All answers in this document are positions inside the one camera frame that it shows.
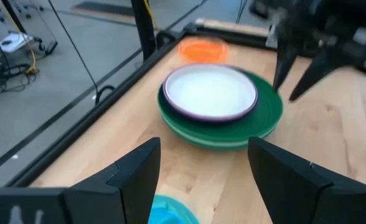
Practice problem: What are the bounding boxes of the teal transparent plastic plate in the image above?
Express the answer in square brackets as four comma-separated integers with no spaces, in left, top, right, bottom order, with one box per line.
[148,194,200,224]

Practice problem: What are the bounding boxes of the black vertical pole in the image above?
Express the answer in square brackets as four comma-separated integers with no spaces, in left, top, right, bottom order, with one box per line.
[130,0,157,62]

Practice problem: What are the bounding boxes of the yellow hanging cable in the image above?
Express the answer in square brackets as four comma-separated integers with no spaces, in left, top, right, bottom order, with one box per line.
[143,0,159,30]

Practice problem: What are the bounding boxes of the white plastic plate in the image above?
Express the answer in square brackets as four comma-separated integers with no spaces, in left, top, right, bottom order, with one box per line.
[163,64,258,121]

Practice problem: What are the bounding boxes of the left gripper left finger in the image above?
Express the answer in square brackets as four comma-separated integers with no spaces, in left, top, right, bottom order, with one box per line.
[0,137,162,224]

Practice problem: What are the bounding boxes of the black cable tangle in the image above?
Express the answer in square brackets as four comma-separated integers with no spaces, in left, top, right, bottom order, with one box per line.
[0,60,40,96]

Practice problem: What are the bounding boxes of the purple plastic plate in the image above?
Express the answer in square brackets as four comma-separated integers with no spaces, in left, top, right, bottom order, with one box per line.
[162,63,260,124]

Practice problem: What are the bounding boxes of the orange transparent plastic plate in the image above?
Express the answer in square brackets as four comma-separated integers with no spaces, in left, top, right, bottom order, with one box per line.
[177,36,230,64]

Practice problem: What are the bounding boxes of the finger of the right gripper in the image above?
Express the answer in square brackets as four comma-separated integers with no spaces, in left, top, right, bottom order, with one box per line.
[288,54,340,103]
[272,46,299,93]

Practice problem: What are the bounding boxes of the black metal table frame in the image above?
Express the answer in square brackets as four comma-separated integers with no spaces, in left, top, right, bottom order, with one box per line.
[5,21,277,187]

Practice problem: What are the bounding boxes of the white floor device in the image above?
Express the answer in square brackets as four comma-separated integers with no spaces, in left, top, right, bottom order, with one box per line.
[0,32,35,53]

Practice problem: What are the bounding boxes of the black hazard striped floor mat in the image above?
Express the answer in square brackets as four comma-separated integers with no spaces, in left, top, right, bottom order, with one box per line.
[72,1,136,17]

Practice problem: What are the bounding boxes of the black cable loop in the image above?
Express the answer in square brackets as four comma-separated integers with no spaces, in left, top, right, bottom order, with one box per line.
[156,29,178,49]

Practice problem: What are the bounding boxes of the dark green plastic plate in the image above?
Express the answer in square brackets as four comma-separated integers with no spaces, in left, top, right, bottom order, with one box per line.
[170,124,276,152]
[157,70,284,142]

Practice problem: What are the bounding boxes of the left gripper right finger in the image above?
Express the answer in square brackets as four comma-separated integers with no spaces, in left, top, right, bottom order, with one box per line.
[248,136,366,224]

